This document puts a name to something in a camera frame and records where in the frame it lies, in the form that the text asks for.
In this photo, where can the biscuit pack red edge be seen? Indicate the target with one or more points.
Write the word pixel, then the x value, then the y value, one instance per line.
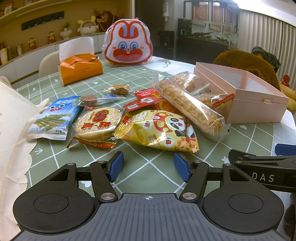
pixel 216 101

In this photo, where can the white paper bag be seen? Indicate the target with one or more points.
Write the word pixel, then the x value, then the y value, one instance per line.
pixel 17 115

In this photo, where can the beige dining chair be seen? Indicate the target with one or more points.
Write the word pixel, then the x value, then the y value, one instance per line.
pixel 49 64

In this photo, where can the blue seaweed snack pack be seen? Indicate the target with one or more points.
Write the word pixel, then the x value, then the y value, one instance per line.
pixel 55 120

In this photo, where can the wooden wall shelf unit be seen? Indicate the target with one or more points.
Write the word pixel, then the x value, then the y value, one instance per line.
pixel 30 46

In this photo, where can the orange tissue box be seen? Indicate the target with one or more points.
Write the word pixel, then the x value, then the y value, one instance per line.
pixel 78 61

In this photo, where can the green checked tablecloth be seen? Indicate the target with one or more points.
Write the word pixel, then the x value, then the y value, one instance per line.
pixel 146 170

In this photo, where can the white vase with plant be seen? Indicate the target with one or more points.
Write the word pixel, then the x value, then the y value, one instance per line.
pixel 66 32

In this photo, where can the brown plush blanket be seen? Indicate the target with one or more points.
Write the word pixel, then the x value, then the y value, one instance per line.
pixel 248 62

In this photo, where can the red spicy strip pack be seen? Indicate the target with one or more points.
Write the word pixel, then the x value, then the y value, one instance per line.
pixel 161 104

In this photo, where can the white yellow plush toy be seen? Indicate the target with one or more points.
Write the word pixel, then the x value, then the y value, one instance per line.
pixel 88 26

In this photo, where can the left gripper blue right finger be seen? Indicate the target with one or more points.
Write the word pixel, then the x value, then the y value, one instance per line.
pixel 183 166

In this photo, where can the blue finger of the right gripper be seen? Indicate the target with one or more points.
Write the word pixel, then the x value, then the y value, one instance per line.
pixel 285 150

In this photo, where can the long bread stick pack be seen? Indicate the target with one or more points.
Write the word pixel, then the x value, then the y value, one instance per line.
pixel 208 121

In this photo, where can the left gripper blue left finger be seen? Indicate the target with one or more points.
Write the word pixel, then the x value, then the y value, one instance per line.
pixel 115 165

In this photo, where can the yellow panda snack bag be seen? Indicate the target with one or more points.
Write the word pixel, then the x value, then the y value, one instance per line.
pixel 158 129

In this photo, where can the black fish tank cabinet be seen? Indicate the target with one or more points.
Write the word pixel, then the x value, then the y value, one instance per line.
pixel 206 29

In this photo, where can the small brown candy pack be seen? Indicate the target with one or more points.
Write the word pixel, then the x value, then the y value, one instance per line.
pixel 118 89

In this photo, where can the round rice cracker pack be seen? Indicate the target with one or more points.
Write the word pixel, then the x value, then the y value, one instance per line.
pixel 95 127

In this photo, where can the pink cardboard gift box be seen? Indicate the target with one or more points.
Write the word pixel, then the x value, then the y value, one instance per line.
pixel 255 101

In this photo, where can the red white rabbit bag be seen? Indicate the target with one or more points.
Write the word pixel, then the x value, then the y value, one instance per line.
pixel 127 42

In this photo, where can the small red snack pack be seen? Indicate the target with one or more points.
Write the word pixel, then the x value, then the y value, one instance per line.
pixel 140 103

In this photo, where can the brown cookie clear pack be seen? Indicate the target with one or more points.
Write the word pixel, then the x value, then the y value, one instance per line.
pixel 97 99

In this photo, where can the round bun clear pack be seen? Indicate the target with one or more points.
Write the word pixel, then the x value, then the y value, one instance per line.
pixel 191 82

